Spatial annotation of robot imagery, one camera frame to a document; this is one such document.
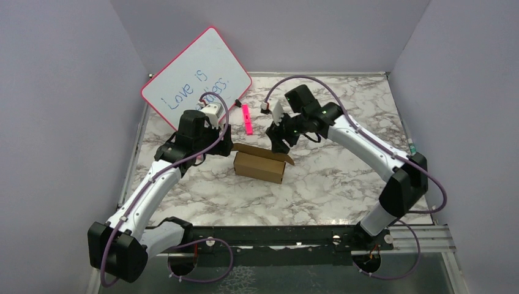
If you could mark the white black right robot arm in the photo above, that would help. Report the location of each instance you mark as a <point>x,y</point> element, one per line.
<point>404,175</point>

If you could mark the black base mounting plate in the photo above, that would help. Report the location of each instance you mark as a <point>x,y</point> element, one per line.
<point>291,245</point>

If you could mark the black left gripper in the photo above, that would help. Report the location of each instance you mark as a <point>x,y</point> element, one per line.
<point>224,147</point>

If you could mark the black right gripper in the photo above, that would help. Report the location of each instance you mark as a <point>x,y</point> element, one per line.
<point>276,133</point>

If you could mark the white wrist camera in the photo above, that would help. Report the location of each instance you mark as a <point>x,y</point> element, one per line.
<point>277,112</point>
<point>215,112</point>

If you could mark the pink-framed whiteboard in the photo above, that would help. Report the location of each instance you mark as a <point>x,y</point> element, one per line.
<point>206,65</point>

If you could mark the green white glue stick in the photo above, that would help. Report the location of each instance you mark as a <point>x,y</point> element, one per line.
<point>412,147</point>

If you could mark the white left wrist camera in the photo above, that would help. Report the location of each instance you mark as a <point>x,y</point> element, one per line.
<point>215,112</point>

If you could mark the aluminium frame rail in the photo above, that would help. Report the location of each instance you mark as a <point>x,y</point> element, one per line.
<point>418,259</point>

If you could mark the brown cardboard box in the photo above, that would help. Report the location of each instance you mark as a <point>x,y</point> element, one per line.
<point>259,163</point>

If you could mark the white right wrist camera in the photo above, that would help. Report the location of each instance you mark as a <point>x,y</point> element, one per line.
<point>277,112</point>

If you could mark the pink marker pen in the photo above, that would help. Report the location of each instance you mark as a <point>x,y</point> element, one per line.
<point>247,119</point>

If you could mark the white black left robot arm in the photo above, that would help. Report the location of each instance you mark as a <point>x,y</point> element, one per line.
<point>138,215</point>

